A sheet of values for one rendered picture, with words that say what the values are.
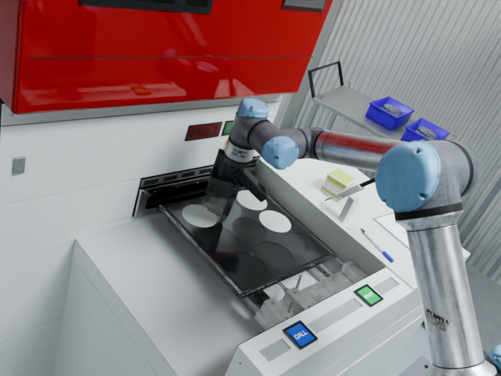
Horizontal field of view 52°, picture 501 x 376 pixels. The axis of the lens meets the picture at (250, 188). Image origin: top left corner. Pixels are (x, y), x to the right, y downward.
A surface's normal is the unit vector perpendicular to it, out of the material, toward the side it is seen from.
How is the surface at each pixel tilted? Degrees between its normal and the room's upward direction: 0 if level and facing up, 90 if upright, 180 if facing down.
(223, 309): 0
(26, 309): 90
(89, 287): 90
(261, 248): 0
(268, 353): 0
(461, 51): 90
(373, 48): 90
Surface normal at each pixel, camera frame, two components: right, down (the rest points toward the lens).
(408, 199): -0.78, -0.04
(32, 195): 0.64, 0.57
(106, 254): 0.30, -0.80
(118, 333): -0.71, 0.18
